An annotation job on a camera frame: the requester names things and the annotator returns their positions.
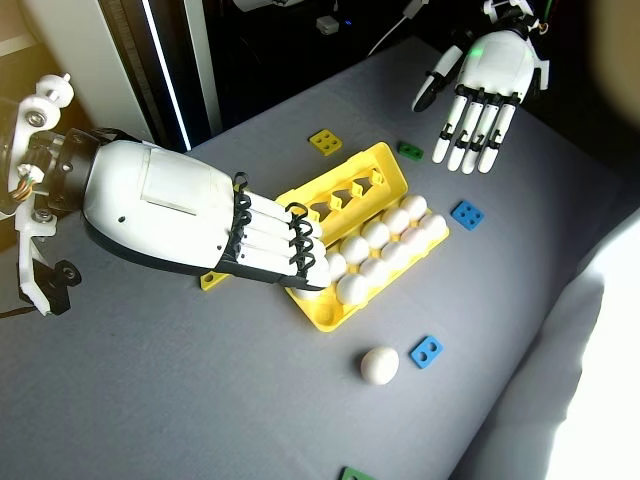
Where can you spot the yellow egg carton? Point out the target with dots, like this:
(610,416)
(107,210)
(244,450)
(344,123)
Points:
(380,160)

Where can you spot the white toy egg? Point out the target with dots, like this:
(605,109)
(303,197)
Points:
(337,265)
(373,270)
(414,207)
(310,295)
(376,235)
(397,220)
(380,365)
(395,255)
(354,250)
(434,227)
(351,289)
(414,238)

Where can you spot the yellow one-hole block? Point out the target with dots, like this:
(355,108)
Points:
(206,285)

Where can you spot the black pillar with light strip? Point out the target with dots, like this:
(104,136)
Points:
(190,75)

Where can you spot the yellow four-hole block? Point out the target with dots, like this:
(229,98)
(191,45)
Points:
(320,147)

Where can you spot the white cabinet panel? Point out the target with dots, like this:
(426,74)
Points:
(90,60)

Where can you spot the grey table cloth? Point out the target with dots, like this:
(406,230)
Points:
(200,390)

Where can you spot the white device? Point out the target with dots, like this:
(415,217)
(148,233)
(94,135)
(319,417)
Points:
(255,4)

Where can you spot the white power adapter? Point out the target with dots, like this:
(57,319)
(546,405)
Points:
(326,24)

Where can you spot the green toy block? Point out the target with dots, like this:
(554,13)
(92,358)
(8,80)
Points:
(404,148)
(357,475)

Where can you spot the blue two-hole block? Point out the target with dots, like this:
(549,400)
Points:
(417,361)

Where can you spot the blue four-hole block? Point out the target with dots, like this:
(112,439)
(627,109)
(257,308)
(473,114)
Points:
(467,223)

